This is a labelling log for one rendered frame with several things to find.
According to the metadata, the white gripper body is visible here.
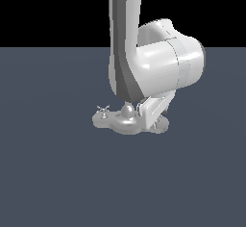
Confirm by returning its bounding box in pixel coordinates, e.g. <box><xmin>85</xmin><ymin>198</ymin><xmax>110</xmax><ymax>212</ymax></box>
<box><xmin>136</xmin><ymin>89</ymin><xmax>177</xmax><ymax>131</ymax></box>

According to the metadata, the grey metal faucet base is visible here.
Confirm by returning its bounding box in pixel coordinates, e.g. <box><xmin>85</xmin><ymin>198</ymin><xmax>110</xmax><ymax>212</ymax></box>
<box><xmin>91</xmin><ymin>101</ymin><xmax>170</xmax><ymax>136</ymax></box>

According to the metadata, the silver cross faucet handle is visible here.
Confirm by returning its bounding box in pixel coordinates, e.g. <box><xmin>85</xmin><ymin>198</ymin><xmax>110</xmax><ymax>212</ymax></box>
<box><xmin>96</xmin><ymin>105</ymin><xmax>111</xmax><ymax>120</ymax></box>

